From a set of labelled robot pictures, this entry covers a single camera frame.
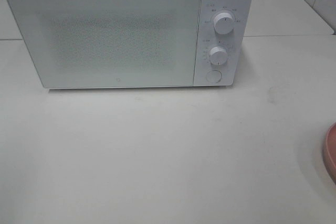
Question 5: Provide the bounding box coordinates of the round white door release button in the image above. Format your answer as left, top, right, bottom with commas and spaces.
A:
206, 70, 222, 83

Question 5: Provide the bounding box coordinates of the white microwave knob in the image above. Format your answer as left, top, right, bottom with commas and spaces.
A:
213, 10, 235, 35
208, 46, 228, 66

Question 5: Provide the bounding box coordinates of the pink plate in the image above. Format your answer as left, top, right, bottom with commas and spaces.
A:
323, 124, 336, 183

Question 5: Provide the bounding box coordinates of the white microwave door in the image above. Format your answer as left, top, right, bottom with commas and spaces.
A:
7, 0, 200, 89

